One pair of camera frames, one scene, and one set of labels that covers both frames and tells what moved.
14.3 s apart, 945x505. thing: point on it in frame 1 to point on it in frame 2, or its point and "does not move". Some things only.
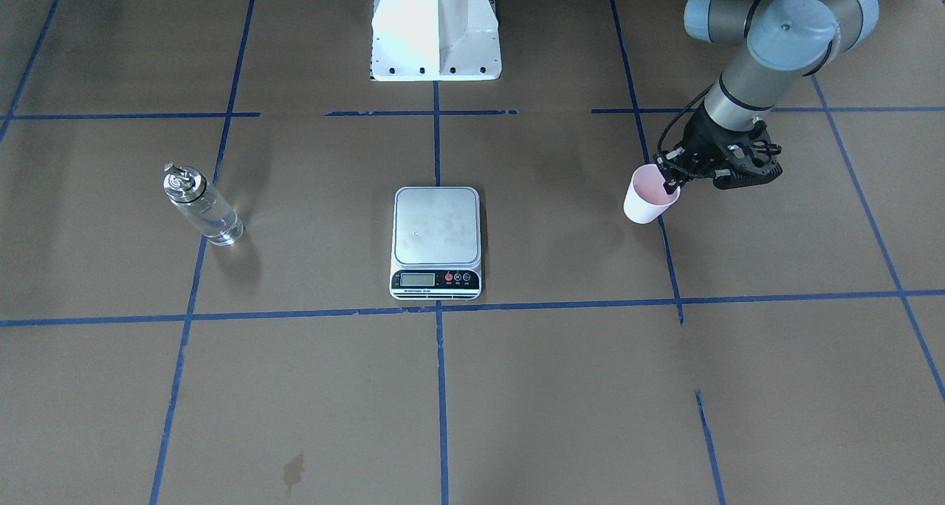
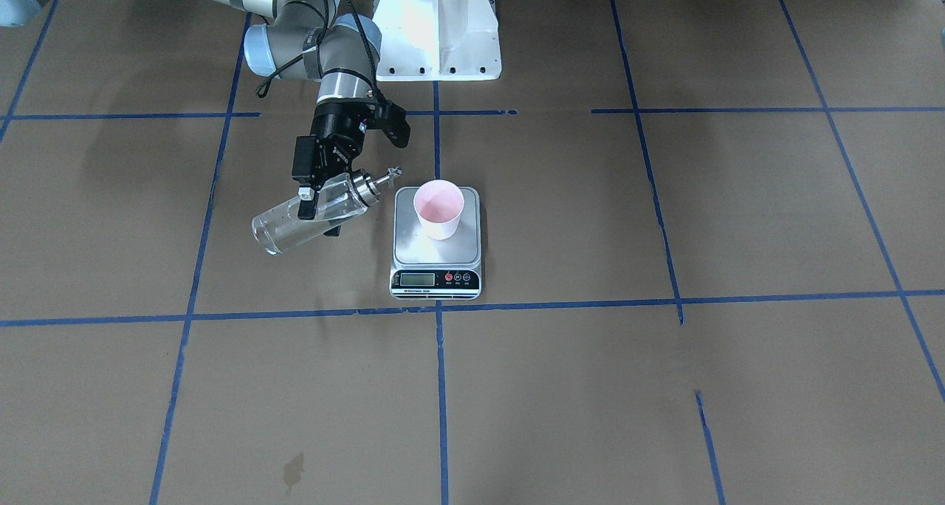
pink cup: [647, 198] to [439, 204]
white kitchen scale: [436, 249] does not move
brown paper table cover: [782, 344] does not move
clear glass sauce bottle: [189, 190] to [279, 229]
